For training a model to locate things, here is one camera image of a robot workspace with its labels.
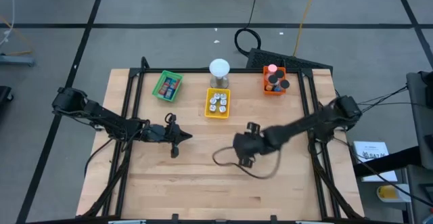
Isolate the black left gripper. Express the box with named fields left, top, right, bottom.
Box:
left=164, top=120, right=193, bottom=159

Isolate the pink hourglass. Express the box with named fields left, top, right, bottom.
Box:
left=265, top=64, right=279, bottom=82

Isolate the yellow plastic basket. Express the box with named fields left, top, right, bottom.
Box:
left=204, top=87, right=231, bottom=120

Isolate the orange plastic basket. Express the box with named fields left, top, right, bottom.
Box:
left=263, top=65, right=288, bottom=96

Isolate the green plastic basket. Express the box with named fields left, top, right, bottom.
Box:
left=152, top=70, right=184, bottom=103

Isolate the white bulb lamp metal base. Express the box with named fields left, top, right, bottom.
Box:
left=208, top=58, right=231, bottom=89

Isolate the black perforated metal stand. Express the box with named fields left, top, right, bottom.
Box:
left=245, top=47, right=334, bottom=72

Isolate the white booklet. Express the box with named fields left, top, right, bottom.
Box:
left=352, top=140, right=399, bottom=183

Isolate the black bar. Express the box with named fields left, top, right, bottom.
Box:
left=353, top=145, right=424, bottom=178

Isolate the yellow and white bottle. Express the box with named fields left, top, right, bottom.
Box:
left=376, top=183, right=412, bottom=204

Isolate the grey equipment cart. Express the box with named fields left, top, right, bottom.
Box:
left=404, top=70, right=433, bottom=224

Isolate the grey floor stand base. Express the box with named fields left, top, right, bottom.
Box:
left=0, top=53, right=37, bottom=67

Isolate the black floor object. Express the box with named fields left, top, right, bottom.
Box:
left=0, top=85, right=14, bottom=107

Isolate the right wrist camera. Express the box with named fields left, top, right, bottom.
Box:
left=232, top=132, right=267, bottom=159

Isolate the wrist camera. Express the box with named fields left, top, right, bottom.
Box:
left=232, top=132, right=267, bottom=159
left=144, top=125, right=166, bottom=143

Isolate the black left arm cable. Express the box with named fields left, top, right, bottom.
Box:
left=164, top=112, right=177, bottom=130

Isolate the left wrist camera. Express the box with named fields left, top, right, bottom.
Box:
left=144, top=125, right=166, bottom=143

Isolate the braided right arm cable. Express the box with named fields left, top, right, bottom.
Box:
left=212, top=145, right=283, bottom=180

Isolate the black aluminium table frame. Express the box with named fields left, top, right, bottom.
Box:
left=81, top=56, right=365, bottom=220

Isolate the coiled black floor cable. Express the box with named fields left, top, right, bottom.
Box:
left=233, top=0, right=263, bottom=56

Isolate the yellow cable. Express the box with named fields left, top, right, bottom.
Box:
left=292, top=0, right=321, bottom=58

